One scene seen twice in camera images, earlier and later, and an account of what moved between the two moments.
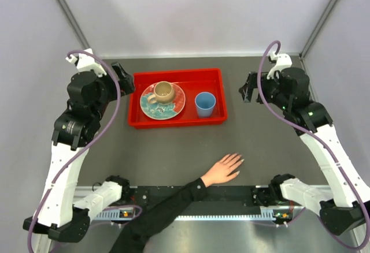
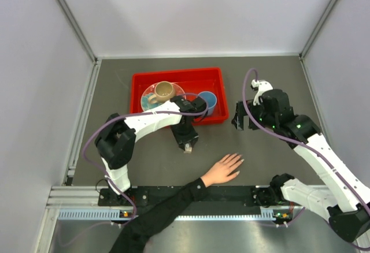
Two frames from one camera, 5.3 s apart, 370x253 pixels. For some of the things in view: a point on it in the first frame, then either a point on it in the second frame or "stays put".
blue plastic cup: (205, 102) stays put
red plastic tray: (192, 82) stays put
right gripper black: (246, 90) to (241, 111)
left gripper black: (125, 80) to (191, 137)
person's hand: (221, 171) stays put
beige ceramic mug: (163, 93) stays put
